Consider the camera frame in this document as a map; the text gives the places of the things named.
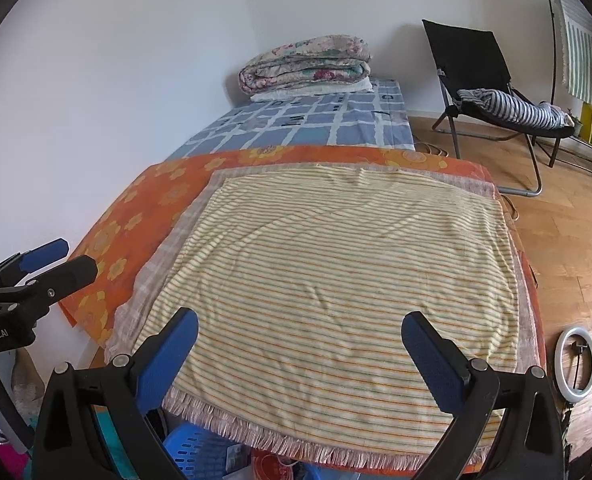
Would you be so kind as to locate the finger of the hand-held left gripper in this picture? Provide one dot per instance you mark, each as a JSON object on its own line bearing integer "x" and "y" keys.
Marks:
{"x": 71, "y": 275}
{"x": 41, "y": 255}

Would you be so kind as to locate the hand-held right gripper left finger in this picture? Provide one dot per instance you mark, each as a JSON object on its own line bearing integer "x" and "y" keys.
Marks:
{"x": 168, "y": 355}

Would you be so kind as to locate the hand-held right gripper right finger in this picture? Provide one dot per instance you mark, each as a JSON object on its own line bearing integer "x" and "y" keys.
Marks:
{"x": 433, "y": 360}

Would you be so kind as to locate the blue plastic basket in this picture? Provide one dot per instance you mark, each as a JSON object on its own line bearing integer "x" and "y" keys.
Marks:
{"x": 196, "y": 452}

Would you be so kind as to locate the orange floral bed sheet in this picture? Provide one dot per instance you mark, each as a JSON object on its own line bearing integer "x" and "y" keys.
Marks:
{"x": 141, "y": 210}

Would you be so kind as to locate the pink fringed blanket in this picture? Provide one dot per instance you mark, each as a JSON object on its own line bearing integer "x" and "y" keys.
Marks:
{"x": 526, "y": 320}

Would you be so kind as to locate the yellow striped towel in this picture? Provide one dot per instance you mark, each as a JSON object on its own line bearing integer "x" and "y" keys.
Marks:
{"x": 326, "y": 285}

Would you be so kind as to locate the striped cloth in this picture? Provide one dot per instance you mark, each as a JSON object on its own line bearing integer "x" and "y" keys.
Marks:
{"x": 516, "y": 107}

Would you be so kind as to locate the blue checked bed sheet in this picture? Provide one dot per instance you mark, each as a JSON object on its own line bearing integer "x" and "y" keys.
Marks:
{"x": 306, "y": 125}

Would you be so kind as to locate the black folding chair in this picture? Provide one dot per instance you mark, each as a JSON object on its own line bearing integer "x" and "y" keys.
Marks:
{"x": 461, "y": 55}

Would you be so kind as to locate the folded floral quilt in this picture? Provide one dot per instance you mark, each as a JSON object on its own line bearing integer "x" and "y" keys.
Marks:
{"x": 306, "y": 62}

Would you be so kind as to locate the green striped hanging towel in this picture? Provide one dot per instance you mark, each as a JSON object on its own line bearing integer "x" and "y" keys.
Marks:
{"x": 581, "y": 50}

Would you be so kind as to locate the black clothes rack pole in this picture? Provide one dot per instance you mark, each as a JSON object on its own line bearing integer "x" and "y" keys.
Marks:
{"x": 553, "y": 35}

